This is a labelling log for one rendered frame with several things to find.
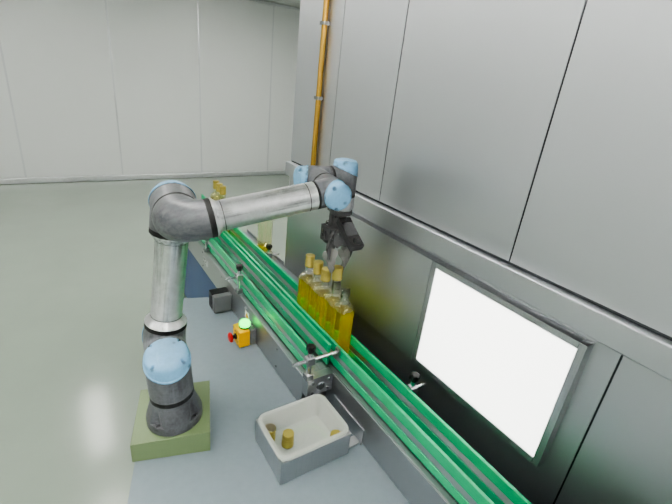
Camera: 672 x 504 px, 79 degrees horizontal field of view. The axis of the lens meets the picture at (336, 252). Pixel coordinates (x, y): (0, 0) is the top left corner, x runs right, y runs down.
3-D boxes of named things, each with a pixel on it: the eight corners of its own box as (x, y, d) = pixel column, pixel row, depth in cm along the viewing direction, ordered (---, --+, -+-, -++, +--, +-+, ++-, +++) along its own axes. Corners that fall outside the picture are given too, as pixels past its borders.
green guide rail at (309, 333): (329, 364, 136) (331, 344, 133) (326, 365, 135) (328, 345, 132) (188, 206, 267) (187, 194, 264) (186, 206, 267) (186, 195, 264)
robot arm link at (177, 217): (148, 215, 86) (354, 173, 103) (145, 199, 95) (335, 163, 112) (162, 262, 92) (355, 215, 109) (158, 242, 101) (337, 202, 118)
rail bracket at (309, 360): (339, 371, 133) (343, 339, 128) (293, 387, 124) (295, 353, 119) (334, 365, 135) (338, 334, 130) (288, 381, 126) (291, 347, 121)
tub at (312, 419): (348, 452, 120) (352, 430, 117) (279, 485, 108) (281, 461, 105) (318, 412, 133) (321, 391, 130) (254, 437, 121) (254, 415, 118)
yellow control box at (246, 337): (256, 344, 163) (256, 329, 160) (237, 349, 159) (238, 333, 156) (249, 335, 168) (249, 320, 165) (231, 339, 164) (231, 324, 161)
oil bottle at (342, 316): (348, 358, 140) (356, 304, 132) (334, 362, 138) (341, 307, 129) (339, 348, 145) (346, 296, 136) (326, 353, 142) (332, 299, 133)
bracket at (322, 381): (332, 390, 135) (334, 373, 132) (307, 399, 130) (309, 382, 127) (326, 383, 137) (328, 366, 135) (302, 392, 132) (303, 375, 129)
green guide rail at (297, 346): (309, 370, 132) (311, 350, 129) (306, 371, 131) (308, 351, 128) (176, 207, 263) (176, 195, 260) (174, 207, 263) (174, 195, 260)
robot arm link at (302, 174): (306, 171, 110) (343, 172, 114) (292, 161, 119) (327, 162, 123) (304, 199, 113) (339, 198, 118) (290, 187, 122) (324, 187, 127)
